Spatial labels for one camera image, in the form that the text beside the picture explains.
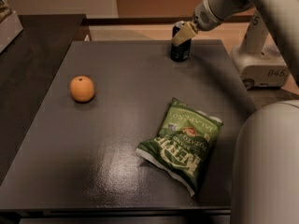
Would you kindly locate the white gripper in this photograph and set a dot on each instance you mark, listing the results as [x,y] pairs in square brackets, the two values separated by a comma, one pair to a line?
[203,19]

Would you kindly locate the black pepsi can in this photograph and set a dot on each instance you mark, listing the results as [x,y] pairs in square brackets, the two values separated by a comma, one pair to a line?
[180,53]

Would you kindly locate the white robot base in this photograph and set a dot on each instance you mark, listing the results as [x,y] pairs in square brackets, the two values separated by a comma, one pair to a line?
[258,64]

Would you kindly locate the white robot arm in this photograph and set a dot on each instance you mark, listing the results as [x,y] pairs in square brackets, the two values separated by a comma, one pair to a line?
[265,181]

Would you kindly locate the green jalapeno chip bag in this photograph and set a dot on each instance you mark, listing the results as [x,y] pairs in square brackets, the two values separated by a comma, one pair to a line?
[183,144]

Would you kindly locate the orange fruit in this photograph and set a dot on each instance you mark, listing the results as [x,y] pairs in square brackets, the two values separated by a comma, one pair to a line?
[82,89]

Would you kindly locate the white box on counter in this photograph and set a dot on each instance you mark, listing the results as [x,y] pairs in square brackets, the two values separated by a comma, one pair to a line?
[10,27]

